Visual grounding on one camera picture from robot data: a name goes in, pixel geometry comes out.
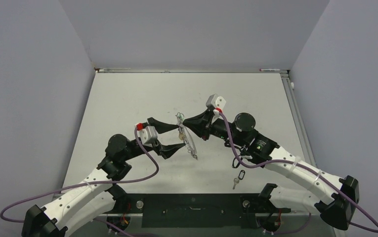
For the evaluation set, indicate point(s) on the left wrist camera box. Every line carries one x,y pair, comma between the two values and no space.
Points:
147,134

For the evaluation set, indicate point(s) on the aluminium table frame rail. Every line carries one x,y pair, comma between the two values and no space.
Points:
295,104

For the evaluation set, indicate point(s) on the green key tag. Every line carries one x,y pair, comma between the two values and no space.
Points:
180,117

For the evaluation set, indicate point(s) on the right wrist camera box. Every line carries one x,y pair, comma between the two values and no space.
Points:
215,104

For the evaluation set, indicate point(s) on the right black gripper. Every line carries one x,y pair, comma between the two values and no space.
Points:
200,124

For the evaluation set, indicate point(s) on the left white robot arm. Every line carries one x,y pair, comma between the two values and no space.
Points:
99,191

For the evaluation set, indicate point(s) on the black tag loose key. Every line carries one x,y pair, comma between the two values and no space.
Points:
237,179

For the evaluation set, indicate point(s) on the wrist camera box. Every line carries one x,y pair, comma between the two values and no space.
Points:
215,104
147,134

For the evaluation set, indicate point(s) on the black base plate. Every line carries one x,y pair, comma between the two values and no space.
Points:
193,210

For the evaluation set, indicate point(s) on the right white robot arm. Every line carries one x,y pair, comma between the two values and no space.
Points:
334,198

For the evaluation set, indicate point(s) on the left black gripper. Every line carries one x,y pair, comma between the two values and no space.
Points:
165,150

